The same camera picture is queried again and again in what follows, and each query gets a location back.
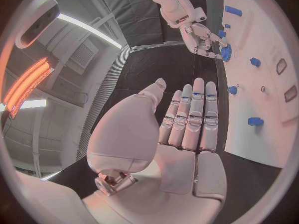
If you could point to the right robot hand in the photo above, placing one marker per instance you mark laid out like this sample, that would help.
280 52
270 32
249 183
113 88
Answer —
198 33

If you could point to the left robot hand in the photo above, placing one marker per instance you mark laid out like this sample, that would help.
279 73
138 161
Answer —
149 171

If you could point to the blue gear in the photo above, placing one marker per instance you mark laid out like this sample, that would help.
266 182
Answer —
226 53

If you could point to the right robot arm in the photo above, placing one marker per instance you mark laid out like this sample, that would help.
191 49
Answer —
172 1

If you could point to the white task board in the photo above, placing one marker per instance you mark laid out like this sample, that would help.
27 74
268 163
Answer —
257 100

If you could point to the blue plug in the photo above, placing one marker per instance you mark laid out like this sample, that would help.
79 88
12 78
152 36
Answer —
222 33

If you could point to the small blue peg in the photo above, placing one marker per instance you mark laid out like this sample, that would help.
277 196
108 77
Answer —
227 26

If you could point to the blue long cylinder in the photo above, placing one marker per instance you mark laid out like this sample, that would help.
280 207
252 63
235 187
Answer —
233 10

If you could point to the blue block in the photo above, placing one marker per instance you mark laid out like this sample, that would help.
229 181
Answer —
255 121

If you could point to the glowing light bar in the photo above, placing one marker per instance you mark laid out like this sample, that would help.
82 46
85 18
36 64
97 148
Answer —
28 86

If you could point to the white pod with dark face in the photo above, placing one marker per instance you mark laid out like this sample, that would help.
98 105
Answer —
38 24

